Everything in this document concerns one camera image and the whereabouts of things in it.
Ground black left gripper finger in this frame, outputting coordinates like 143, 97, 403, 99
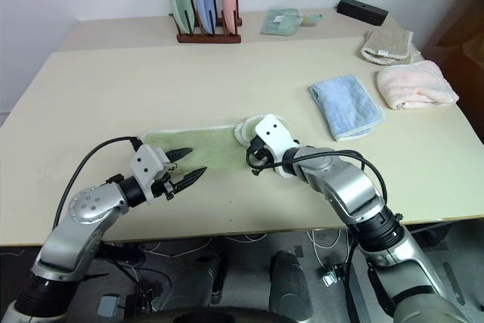
172, 166, 208, 195
168, 147, 195, 163

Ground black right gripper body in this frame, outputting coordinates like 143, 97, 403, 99
245, 136, 279, 178

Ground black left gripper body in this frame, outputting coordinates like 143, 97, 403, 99
150, 152, 179, 202

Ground light green towel white trim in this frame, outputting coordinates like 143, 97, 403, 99
135, 112, 300, 180

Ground folded light blue towel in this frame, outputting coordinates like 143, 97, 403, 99
308, 74, 386, 142

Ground folded teal green towel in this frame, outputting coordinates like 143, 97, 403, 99
259, 8, 304, 37

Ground folded beige towel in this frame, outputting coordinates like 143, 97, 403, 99
359, 28, 423, 66

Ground folded pink towel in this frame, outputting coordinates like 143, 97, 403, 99
376, 59, 460, 111

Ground dark wooden plate rack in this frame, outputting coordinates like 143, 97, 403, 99
168, 0, 243, 45

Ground grey power adapter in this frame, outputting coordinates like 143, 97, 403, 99
97, 293, 121, 317

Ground black rectangular box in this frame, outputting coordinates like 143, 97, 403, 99
336, 0, 390, 27

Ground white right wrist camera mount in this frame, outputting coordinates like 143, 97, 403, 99
253, 113, 302, 166

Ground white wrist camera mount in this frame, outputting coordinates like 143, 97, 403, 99
129, 144, 172, 205
253, 113, 302, 166

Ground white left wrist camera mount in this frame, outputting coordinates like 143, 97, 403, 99
129, 144, 172, 205

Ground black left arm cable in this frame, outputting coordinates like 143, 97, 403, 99
52, 135, 143, 230

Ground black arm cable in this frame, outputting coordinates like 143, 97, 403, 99
245, 148, 389, 207
52, 135, 143, 230

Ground white cable under table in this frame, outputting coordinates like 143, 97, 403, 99
305, 228, 351, 270

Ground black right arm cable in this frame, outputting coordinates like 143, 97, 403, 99
245, 148, 389, 207

